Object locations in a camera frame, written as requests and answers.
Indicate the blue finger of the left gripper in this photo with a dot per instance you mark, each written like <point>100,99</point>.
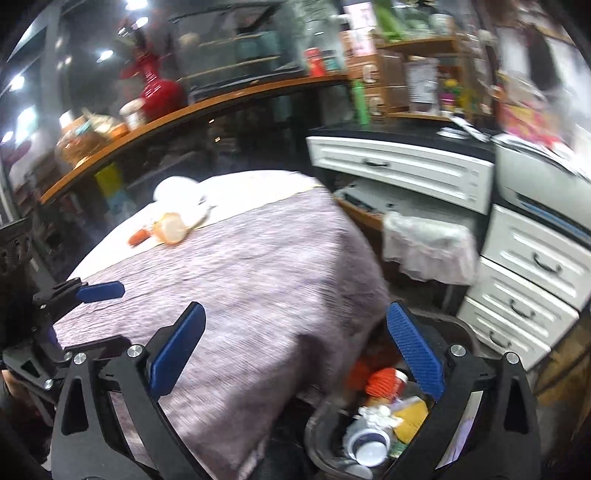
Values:
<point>100,292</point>

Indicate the white drawer cabinet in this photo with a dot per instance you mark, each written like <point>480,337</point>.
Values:
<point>533,283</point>

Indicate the green spray bottle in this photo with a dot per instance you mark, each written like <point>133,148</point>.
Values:
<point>359,99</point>

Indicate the white long desk drawer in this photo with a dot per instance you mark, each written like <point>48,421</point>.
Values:
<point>455,178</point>

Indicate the red tin can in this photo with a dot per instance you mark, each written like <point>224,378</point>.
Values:
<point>316,66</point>

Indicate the pink grey tablecloth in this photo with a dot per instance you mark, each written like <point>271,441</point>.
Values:
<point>291,290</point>

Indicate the wooden desktop shelf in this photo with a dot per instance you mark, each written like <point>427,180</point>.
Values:
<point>435,75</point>

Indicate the white printer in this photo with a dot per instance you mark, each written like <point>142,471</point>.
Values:
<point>534,179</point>

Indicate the white round lid container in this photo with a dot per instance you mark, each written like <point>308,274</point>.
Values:
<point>368,445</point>

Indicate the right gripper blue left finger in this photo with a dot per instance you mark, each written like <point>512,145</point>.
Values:
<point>171,347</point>

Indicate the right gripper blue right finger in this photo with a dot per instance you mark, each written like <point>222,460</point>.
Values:
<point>422,347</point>

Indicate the red vase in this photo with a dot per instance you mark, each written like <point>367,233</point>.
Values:
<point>160,96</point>

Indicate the yellow snack packet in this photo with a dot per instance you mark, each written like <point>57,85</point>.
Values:
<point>410,419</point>

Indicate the bread bun in plastic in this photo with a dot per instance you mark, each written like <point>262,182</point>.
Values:
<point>170,229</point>

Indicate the orange ribbed cup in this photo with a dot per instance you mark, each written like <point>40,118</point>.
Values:
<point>387,383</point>

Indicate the orange carrot piece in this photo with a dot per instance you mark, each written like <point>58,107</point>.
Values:
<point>139,237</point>

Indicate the black trash bin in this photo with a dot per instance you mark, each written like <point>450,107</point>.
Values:
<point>351,403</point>

